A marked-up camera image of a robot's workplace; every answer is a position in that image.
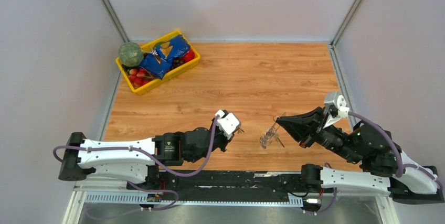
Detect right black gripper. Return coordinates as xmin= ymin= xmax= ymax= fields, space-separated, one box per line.
xmin=274 ymin=106 xmax=361 ymax=164

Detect silver keyring plate with rings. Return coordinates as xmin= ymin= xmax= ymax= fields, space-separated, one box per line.
xmin=259 ymin=112 xmax=286 ymax=149

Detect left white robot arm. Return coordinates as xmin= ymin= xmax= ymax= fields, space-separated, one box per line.
xmin=53 ymin=114 xmax=241 ymax=189

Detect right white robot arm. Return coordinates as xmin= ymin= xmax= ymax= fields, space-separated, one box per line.
xmin=276 ymin=107 xmax=444 ymax=205

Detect red tomato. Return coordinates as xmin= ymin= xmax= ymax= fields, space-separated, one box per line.
xmin=182 ymin=49 xmax=195 ymax=63

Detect dark grapes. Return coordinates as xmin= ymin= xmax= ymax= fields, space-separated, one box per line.
xmin=170 ymin=57 xmax=185 ymax=70

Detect yellow plastic bin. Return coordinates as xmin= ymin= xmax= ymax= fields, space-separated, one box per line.
xmin=115 ymin=30 xmax=200 ymax=95

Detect blue snack bag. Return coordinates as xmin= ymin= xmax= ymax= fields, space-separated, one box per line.
xmin=138 ymin=35 xmax=191 ymax=79

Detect green melon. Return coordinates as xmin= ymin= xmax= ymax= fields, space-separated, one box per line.
xmin=118 ymin=42 xmax=144 ymax=67

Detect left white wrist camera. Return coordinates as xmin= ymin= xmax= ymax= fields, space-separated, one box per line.
xmin=215 ymin=110 xmax=241 ymax=141

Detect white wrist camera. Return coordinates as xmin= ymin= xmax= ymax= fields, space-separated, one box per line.
xmin=323 ymin=91 xmax=350 ymax=129
xmin=215 ymin=110 xmax=241 ymax=141

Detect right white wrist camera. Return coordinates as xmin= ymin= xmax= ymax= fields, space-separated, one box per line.
xmin=323 ymin=91 xmax=350 ymax=129

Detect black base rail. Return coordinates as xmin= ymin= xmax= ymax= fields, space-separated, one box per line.
xmin=138 ymin=170 xmax=320 ymax=203

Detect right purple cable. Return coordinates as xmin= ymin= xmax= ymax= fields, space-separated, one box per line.
xmin=302 ymin=111 xmax=445 ymax=216

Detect white slotted cable duct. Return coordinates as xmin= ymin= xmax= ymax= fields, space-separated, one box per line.
xmin=83 ymin=193 xmax=304 ymax=207

